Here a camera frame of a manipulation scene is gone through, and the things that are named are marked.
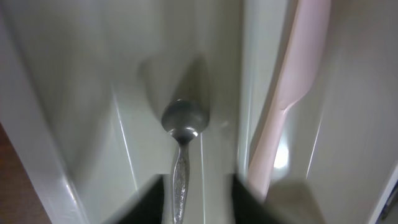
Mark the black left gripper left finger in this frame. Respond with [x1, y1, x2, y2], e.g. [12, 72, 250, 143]
[105, 174, 169, 224]

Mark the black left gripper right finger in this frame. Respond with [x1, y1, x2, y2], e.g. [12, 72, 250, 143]
[231, 174, 280, 224]

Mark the pink plastic knife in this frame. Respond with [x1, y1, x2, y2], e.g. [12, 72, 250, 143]
[248, 0, 331, 202]

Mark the white cutlery tray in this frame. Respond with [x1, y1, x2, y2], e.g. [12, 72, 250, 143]
[1, 0, 397, 223]

